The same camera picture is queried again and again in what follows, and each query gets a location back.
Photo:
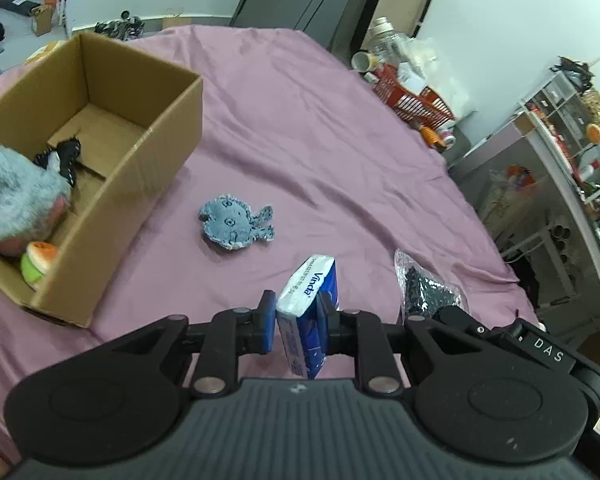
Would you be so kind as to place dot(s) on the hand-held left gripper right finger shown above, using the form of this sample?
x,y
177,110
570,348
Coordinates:
x,y
325,325

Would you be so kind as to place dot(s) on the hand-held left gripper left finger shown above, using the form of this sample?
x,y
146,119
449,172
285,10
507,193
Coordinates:
x,y
267,327

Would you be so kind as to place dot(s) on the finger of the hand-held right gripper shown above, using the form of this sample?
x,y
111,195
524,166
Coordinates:
x,y
455,316

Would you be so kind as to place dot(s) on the blue tissue pack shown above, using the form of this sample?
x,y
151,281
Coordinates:
x,y
300,330

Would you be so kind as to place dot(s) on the clear bag of black beads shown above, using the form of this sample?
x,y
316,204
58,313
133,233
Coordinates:
x,y
422,290

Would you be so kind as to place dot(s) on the blue fish plush toy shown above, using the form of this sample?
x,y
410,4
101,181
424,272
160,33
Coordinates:
x,y
230,220

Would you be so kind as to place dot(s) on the brown cardboard box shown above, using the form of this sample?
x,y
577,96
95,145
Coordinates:
x,y
130,185

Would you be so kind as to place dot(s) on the orange green plush toy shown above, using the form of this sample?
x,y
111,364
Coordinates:
x,y
37,260

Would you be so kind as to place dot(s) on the small black felt toy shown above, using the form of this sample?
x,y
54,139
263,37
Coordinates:
x,y
70,152

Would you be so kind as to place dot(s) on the grey plush toy pink hearts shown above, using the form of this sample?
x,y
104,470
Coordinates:
x,y
15,185

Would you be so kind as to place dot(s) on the printed plastic bag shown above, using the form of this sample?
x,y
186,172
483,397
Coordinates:
x,y
510,200

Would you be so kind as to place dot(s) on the white desk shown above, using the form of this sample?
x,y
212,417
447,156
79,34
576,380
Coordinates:
x,y
570,200

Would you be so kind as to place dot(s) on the orange packet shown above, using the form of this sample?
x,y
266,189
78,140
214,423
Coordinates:
x,y
431,136

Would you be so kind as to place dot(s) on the purple bedsheet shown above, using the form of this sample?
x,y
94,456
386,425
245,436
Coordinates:
x,y
305,135

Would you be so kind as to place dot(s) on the red plastic basket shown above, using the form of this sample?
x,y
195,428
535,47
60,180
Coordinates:
x,y
410,105

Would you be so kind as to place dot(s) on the orange round ornament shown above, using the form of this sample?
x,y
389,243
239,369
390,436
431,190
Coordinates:
x,y
594,132

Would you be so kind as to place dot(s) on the grey drawer organizer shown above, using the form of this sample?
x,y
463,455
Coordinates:
x,y
555,95

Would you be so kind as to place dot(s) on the woven basket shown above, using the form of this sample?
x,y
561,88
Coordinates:
x,y
599,105

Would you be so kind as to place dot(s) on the paper cup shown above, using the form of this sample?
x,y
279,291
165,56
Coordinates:
x,y
364,61

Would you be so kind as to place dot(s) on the clear plastic bottle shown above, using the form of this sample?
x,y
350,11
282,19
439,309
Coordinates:
x,y
387,37

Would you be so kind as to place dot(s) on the dark door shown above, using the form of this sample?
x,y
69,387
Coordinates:
x,y
300,0

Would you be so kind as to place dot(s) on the dark patterned cloth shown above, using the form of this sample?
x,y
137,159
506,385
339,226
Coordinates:
x,y
120,26

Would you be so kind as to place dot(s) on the dark wooden frame tray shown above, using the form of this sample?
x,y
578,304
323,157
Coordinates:
x,y
405,0

